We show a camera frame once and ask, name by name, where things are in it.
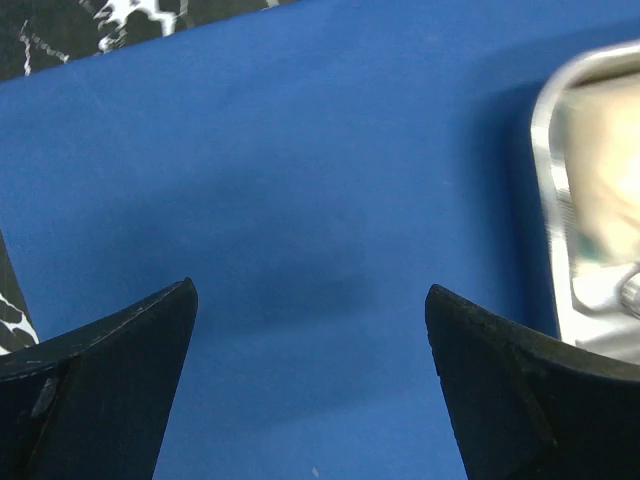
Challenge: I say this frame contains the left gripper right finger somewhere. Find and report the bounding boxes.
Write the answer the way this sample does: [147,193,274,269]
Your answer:
[425,285,639,479]

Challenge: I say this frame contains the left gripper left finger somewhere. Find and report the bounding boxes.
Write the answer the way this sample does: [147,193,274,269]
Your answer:
[1,278,198,479]

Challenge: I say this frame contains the metal instrument tray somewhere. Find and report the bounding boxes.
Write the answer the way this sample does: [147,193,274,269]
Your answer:
[530,41,639,364]

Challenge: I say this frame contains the beige gauze ball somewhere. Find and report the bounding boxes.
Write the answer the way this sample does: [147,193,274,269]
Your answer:
[564,80,639,263]

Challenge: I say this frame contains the blue surgical drape cloth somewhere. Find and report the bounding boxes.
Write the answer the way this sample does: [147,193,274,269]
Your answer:
[1,1,639,479]

